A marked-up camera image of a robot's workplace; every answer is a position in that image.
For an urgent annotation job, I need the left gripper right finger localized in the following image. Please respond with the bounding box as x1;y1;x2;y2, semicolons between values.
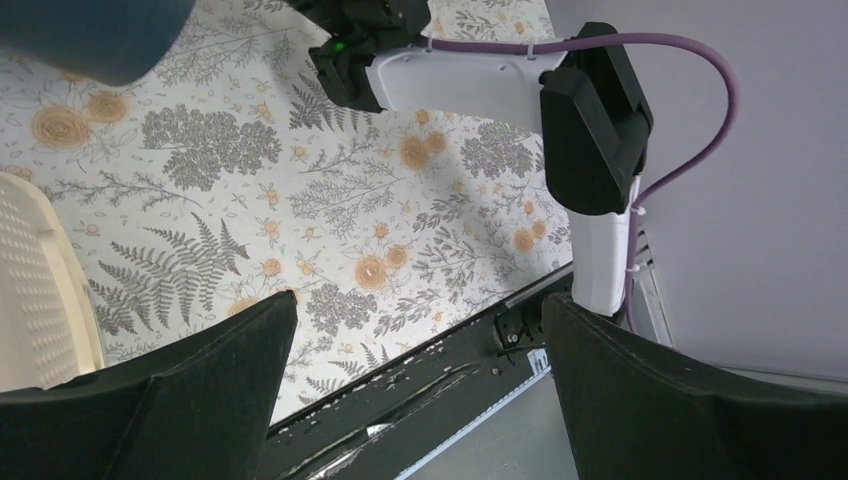
541;294;847;479

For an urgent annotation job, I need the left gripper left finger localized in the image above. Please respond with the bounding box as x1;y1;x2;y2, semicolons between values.
1;291;298;479

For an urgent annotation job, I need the cream perforated large basket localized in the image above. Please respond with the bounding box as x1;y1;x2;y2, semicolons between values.
1;173;105;391

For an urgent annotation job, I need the dark blue round bin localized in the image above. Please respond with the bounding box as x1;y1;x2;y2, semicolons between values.
1;0;195;86

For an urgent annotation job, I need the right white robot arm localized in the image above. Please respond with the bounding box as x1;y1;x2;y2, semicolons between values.
293;0;653;317

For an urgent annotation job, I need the floral patterned table mat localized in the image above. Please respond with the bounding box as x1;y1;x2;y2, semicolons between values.
1;1;571;420

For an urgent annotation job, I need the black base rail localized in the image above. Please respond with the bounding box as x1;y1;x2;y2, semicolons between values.
256;266;573;479

